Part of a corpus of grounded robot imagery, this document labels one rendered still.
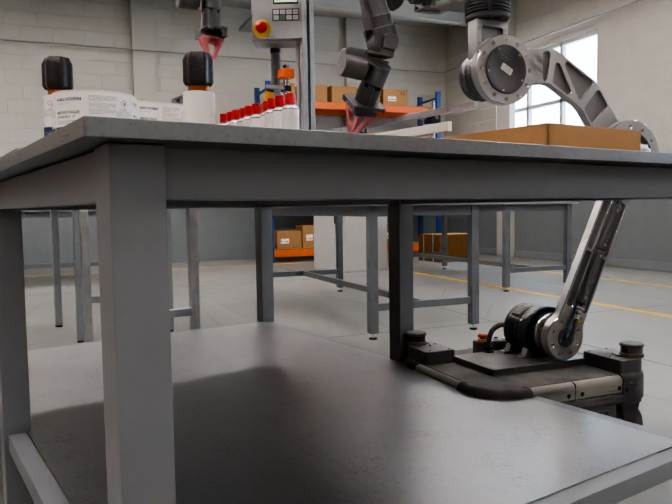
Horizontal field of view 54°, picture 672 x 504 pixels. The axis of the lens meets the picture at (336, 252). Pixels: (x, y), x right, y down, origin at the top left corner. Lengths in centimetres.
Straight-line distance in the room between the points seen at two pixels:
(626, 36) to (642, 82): 61
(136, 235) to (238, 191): 13
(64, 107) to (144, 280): 102
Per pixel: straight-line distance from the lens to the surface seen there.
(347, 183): 85
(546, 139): 112
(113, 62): 982
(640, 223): 813
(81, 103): 168
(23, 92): 971
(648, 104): 815
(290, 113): 199
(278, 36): 225
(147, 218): 72
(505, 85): 201
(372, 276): 364
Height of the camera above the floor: 74
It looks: 4 degrees down
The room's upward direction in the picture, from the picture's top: 1 degrees counter-clockwise
